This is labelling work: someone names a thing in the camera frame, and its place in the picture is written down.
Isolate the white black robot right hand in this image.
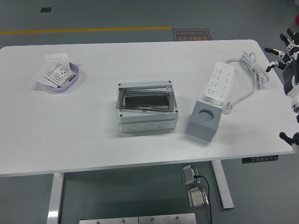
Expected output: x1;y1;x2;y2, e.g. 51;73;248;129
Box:
264;28;299;106

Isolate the transparent grey box lid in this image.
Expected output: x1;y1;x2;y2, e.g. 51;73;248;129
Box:
114;84;174;112

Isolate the grey cube with round hole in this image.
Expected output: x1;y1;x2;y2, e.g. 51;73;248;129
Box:
185;100;222;142

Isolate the grey plastic junction box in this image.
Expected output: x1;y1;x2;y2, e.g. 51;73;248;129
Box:
117;80;179;133

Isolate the white power strip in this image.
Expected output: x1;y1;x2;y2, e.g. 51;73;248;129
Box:
202;61;235;107

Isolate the black table control panel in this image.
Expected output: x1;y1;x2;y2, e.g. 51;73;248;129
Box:
242;154;279;164

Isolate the brown floor sign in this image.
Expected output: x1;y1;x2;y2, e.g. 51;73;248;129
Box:
172;28;212;42

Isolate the white table leg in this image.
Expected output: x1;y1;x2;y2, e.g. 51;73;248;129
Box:
46;173;65;224
211;160;234;210

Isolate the silver foot pedal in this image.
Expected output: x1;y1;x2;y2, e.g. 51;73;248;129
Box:
187;187;209;208
180;165;199;185

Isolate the white socket panel with print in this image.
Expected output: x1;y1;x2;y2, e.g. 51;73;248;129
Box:
44;63;77;87

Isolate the white flat cover plate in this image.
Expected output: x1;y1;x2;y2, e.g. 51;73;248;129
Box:
33;65;57;87

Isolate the white power cord with plug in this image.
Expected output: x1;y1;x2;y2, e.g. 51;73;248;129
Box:
221;51;270;115

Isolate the black pedal cable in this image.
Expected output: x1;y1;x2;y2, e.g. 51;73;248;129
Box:
195;175;213;224

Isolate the grey metal base plate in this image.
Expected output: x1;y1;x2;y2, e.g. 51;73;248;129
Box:
79;217;138;224
138;213;197;224

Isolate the plain white switch plate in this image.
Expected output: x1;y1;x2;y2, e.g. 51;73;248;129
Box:
44;53;71;68

